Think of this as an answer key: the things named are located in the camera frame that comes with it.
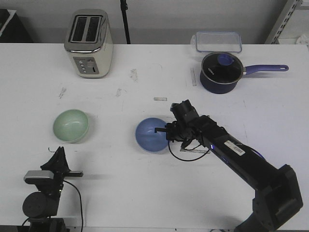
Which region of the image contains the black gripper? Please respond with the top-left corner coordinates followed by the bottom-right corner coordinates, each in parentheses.
top-left (35, 147), bottom-right (84, 195)
top-left (154, 120), bottom-right (200, 142)

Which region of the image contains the blue bowl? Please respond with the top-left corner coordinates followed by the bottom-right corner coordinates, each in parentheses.
top-left (135, 117), bottom-right (168, 152)

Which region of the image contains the green bowl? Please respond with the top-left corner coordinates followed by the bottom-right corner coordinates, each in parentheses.
top-left (53, 109), bottom-right (89, 143)

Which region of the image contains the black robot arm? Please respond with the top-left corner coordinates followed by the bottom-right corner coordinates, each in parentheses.
top-left (22, 146), bottom-right (83, 232)
top-left (155, 100), bottom-right (303, 232)

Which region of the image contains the dark blue saucepan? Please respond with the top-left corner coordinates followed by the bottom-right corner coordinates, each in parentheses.
top-left (200, 52), bottom-right (289, 94)

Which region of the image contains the glass pot lid blue knob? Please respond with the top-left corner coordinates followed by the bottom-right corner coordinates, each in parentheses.
top-left (201, 52), bottom-right (243, 84)

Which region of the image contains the clear plastic food container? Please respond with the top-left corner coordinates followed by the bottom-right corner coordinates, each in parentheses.
top-left (190, 31), bottom-right (242, 53)

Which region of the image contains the cream and chrome toaster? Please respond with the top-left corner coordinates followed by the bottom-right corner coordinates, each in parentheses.
top-left (64, 9), bottom-right (113, 79)

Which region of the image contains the black tripod pole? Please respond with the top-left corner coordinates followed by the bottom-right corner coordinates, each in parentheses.
top-left (120, 0), bottom-right (131, 44)

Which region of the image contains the grey metal shelf upright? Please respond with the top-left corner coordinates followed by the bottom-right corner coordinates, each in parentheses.
top-left (265, 0), bottom-right (309, 44)

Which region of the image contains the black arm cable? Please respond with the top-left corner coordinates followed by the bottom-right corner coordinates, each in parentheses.
top-left (21, 180), bottom-right (84, 230)
top-left (168, 137), bottom-right (211, 162)

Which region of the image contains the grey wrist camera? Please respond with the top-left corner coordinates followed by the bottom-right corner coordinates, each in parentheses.
top-left (24, 170), bottom-right (54, 185)

